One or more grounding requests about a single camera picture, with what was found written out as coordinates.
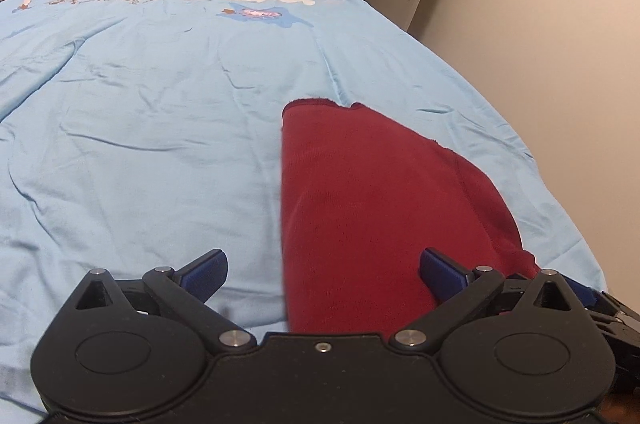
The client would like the dark red long-sleeve sweater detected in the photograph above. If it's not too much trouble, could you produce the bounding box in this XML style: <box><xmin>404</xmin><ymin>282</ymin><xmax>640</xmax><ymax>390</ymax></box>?
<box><xmin>281</xmin><ymin>99</ymin><xmax>538</xmax><ymax>335</ymax></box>

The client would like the person's left hand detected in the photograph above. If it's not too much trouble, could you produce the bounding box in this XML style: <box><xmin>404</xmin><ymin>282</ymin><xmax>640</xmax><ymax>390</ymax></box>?
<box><xmin>600</xmin><ymin>394</ymin><xmax>640</xmax><ymax>424</ymax></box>

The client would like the light blue cartoon duvet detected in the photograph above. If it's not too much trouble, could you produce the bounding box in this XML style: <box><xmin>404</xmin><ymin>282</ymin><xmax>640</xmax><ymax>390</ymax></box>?
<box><xmin>1</xmin><ymin>0</ymin><xmax>606</xmax><ymax>423</ymax></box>

